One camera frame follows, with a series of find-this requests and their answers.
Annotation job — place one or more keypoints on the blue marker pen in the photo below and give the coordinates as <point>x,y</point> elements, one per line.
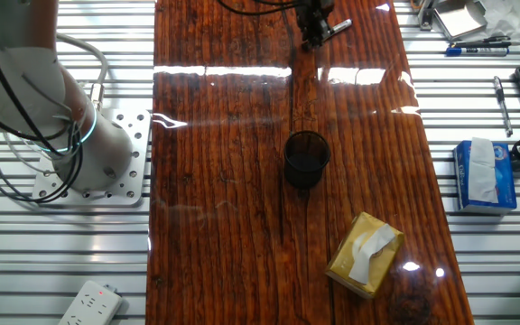
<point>476,51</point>

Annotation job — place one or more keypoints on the shiny metal box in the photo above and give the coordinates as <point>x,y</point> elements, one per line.
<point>458,20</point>

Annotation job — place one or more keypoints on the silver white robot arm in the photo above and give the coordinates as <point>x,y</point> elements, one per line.
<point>7,81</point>

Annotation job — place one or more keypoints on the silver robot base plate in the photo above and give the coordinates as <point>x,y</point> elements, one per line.
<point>133,135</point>

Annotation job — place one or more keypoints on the white marker pen black cap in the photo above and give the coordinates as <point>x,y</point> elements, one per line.
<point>341,26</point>

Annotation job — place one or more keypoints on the white power strip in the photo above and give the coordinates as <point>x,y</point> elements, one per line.
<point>88,307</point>

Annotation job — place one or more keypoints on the black mesh pen holder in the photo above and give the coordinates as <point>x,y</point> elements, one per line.
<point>305,178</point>

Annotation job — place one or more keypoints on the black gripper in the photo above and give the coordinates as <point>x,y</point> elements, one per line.
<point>315,13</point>

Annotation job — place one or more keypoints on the gold tissue pack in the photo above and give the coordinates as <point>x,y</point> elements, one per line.
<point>346,262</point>

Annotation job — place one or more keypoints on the glossy wood grain board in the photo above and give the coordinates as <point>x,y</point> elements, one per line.
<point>224,180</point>

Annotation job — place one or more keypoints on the blue tissue pack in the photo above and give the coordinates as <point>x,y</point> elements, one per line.
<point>506,180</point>

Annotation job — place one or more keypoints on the metal clamp bracket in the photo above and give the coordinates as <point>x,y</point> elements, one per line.
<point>424,18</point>

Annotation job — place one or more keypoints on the white crumpled paper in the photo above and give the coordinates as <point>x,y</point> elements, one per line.
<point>510,18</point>

